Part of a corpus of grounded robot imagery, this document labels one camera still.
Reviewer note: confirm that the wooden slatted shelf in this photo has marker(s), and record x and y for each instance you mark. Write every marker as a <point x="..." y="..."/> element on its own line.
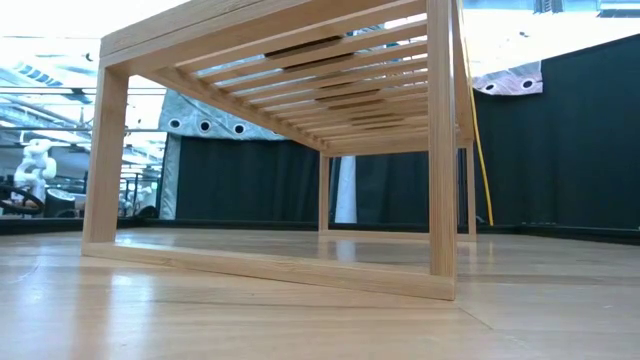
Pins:
<point x="442" y="150"/>

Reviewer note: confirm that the black curtain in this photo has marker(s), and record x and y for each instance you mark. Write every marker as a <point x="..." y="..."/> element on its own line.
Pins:
<point x="390" y="190"/>
<point x="250" y="175"/>
<point x="575" y="150"/>

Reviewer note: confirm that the silver tarp with eyelets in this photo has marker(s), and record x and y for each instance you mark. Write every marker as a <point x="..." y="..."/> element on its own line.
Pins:
<point x="505" y="82"/>
<point x="200" y="112"/>

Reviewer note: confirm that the white robot figure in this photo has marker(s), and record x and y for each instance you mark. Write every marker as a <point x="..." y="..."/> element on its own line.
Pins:
<point x="36" y="167"/>

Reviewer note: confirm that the black table frame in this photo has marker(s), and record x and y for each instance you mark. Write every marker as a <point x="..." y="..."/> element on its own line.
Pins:
<point x="550" y="234"/>

